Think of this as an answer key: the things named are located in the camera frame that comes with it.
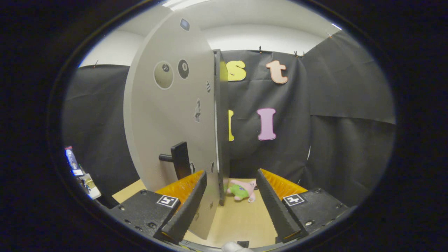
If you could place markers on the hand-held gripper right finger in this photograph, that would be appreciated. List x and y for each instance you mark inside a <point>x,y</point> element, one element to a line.
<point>274,206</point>

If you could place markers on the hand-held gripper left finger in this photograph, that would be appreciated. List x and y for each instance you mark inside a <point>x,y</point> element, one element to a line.
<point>189,206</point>

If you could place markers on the beige shoe cabinet door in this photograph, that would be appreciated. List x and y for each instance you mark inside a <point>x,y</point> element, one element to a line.
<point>157,122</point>

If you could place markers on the dark grey shoe cabinet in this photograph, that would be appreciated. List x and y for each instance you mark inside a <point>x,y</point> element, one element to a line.
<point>223,105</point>

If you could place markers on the pink green plush toy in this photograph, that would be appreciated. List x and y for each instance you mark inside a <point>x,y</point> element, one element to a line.
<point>241,190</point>

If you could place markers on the black backdrop cloth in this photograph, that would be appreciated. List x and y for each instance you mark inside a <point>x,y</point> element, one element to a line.
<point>332,140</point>

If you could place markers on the white side table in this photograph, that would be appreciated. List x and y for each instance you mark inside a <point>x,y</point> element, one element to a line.
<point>94,192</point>

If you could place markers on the gold shiny packet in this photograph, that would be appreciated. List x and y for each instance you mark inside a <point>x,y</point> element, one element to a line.
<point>90,183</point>

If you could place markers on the ceiling light panel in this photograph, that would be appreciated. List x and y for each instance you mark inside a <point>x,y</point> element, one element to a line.
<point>336,26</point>
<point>182,4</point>

